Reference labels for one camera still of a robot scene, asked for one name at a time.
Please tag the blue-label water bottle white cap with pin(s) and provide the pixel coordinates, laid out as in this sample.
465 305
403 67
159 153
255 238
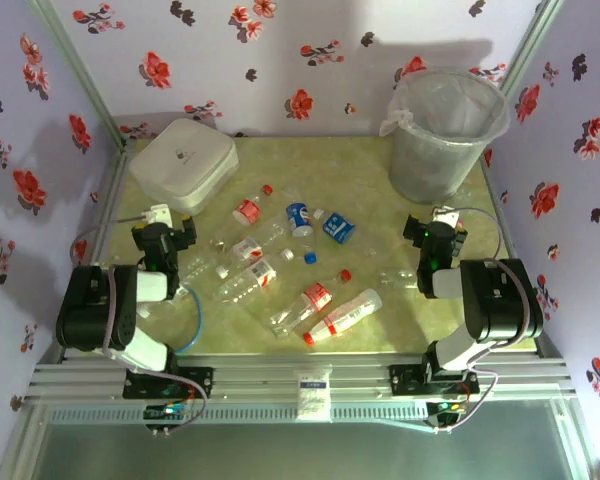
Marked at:
339 227

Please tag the clear Coca-Cola bottle red label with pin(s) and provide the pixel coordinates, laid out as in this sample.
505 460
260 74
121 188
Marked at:
317 295

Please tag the white lidded storage box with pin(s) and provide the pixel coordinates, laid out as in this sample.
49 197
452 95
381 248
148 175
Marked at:
182 160

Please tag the blue plastic tube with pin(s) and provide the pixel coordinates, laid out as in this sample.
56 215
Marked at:
198 320

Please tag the white opaque bottle red cap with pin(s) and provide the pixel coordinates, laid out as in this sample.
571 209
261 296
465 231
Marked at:
345 315

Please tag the aluminium corner post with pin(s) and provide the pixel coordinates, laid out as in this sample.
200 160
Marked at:
522 65
80 75

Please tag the clear bottle red-white label white cap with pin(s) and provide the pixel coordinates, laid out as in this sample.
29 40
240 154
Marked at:
262 272
247 248

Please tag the right circuit board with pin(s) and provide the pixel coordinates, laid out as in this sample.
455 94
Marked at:
447 409

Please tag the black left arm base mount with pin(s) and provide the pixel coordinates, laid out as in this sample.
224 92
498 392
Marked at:
195 382

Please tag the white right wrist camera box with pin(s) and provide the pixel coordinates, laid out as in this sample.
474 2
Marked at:
446 215

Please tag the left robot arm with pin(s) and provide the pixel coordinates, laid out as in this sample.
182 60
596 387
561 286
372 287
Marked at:
95 320

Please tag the clear unlabelled plastic bottle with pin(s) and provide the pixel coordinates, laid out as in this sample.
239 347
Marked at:
200 265

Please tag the grey mesh waste bin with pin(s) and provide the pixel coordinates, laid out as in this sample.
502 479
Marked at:
430 165

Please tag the blue Pepsi label bottle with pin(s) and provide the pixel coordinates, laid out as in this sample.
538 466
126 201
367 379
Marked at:
299 219

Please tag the clear plastic bin liner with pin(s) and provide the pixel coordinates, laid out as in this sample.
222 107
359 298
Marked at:
395 117

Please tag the red-label bottle with red cap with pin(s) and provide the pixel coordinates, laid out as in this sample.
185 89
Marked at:
247 210

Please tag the circuit board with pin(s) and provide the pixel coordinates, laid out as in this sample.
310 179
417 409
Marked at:
167 412
447 409

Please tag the aluminium table frame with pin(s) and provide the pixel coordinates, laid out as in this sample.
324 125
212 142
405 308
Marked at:
265 372

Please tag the left circuit board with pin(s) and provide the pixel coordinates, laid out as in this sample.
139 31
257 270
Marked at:
167 412

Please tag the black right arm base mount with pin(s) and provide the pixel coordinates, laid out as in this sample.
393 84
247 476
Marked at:
405 380

